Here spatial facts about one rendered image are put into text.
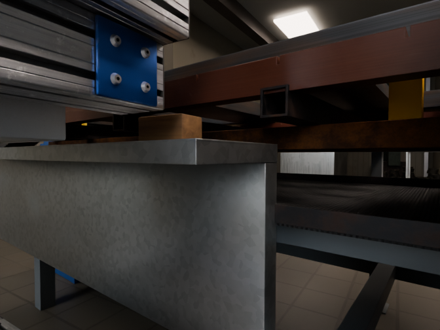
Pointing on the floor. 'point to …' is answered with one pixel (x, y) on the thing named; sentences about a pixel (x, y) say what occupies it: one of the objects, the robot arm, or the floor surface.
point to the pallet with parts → (412, 173)
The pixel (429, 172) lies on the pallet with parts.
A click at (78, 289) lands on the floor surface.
